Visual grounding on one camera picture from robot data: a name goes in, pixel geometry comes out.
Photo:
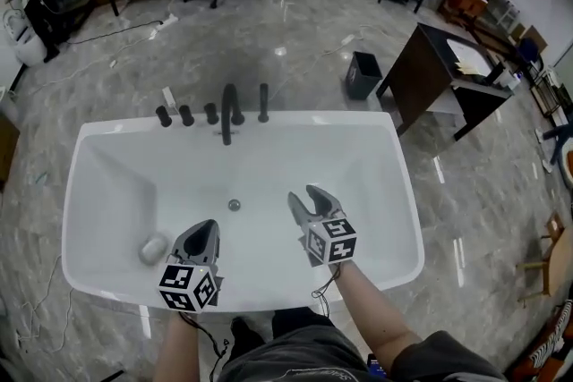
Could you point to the white bathtub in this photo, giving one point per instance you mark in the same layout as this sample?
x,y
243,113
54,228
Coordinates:
x,y
268,170

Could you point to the small white power strip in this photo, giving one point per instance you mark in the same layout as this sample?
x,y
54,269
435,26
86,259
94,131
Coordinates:
x,y
168,96

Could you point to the round wooden stool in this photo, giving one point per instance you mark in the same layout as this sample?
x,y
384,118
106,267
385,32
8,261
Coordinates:
x,y
561,259

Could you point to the black arched faucet spout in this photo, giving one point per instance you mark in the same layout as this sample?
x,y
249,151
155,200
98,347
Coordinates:
x,y
226,125

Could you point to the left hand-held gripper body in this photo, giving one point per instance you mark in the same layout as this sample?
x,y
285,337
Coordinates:
x,y
188,286

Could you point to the person's left forearm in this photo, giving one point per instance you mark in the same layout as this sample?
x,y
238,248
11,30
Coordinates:
x,y
177,349

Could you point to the striped orange chair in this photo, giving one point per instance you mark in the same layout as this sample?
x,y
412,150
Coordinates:
x,y
550,349

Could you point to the dark wooden vanity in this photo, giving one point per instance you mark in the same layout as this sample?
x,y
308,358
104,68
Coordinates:
x,y
421,71

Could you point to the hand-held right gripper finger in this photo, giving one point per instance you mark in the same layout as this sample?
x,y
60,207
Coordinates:
x,y
327,203
300,214

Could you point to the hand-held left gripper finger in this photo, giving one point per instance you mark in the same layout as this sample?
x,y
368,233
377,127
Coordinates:
x,y
214,243
183,243

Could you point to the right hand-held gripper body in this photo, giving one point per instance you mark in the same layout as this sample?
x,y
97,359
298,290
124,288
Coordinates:
x,y
331,241

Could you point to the person's black trousers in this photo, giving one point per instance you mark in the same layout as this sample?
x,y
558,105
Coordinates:
x,y
300,317

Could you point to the blue phone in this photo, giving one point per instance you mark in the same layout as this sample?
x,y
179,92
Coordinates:
x,y
376,364

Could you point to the white papers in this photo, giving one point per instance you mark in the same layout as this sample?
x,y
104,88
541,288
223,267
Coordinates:
x,y
465,69

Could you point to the person's gray printed shirt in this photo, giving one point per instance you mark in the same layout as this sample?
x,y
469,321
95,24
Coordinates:
x,y
304,353

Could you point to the black faucet knob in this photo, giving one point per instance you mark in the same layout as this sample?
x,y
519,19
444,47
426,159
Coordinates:
x,y
185,115
211,113
164,116

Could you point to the gray oval pad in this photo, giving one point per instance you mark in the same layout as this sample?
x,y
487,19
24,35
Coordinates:
x,y
153,249

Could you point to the large brown cardboard box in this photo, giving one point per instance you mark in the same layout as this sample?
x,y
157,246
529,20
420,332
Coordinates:
x,y
6,147

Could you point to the round metal drain plug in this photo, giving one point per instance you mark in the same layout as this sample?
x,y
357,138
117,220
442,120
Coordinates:
x,y
234,205

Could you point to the person's right forearm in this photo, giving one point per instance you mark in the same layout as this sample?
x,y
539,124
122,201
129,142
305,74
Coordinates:
x,y
376,317

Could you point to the person's black left shoe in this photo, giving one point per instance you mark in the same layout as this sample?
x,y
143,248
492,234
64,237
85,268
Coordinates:
x,y
246,337

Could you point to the white toilet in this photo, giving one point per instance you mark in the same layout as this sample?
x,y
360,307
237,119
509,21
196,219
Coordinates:
x,y
24,44

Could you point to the blue padded chair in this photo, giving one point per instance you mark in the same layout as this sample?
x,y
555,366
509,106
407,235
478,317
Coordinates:
x,y
532,49

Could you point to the black trash bin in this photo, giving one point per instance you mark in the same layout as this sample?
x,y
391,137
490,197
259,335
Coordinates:
x,y
362,78

